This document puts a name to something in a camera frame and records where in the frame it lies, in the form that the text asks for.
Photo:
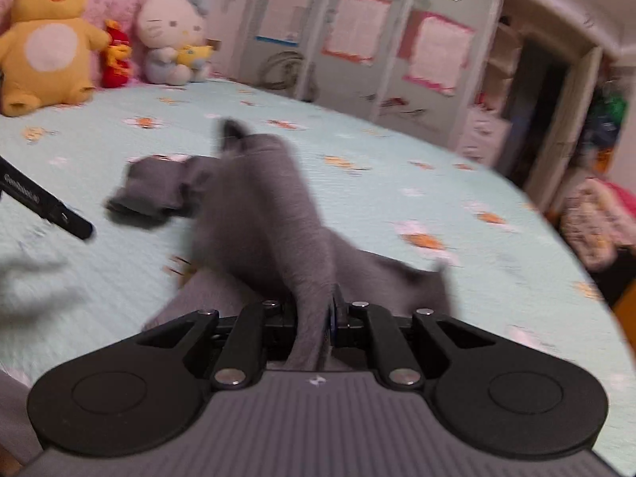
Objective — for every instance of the blue bag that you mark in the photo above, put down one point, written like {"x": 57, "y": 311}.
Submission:
{"x": 600, "y": 133}

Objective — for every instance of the orange bag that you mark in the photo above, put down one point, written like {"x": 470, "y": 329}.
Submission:
{"x": 604, "y": 161}

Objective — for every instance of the red plush toy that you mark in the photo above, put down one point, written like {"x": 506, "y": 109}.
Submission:
{"x": 117, "y": 57}

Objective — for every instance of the orange-bordered poster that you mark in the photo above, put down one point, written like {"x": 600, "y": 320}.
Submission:
{"x": 355, "y": 27}

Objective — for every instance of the blue-bordered poster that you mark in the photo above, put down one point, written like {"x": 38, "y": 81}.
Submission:
{"x": 284, "y": 10}

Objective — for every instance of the pink-bordered poster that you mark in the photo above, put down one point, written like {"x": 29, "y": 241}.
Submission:
{"x": 439, "y": 54}

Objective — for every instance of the green plastic bag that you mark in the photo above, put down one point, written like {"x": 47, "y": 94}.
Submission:
{"x": 610, "y": 109}

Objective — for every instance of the yellow plush toy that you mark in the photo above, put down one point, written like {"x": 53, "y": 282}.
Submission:
{"x": 44, "y": 44}

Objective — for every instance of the grey knit sweater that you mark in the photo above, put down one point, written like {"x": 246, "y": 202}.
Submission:
{"x": 268, "y": 218}

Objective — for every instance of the red blanket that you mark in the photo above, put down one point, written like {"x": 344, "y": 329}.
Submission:
{"x": 623, "y": 194}

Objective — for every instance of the wooden bedside cabinet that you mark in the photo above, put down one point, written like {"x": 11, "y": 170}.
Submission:
{"x": 627, "y": 303}

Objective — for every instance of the white cat plush toy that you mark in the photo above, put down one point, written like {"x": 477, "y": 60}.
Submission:
{"x": 166, "y": 39}

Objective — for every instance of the teal bee-print bedspread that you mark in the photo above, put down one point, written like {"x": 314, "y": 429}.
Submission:
{"x": 447, "y": 268}

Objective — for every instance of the folded floral quilt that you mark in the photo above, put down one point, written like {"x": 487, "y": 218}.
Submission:
{"x": 594, "y": 221}

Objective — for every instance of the white drawer cabinet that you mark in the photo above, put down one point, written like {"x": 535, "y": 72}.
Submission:
{"x": 484, "y": 136}

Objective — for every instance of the white sliding-door wardrobe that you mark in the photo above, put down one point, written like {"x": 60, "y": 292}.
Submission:
{"x": 357, "y": 25}

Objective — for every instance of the white corner shelf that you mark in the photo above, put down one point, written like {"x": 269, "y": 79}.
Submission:
{"x": 502, "y": 67}

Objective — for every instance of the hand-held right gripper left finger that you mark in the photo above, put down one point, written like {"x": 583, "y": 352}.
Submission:
{"x": 283, "y": 329}

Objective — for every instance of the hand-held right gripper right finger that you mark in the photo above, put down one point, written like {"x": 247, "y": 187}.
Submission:
{"x": 336, "y": 325}

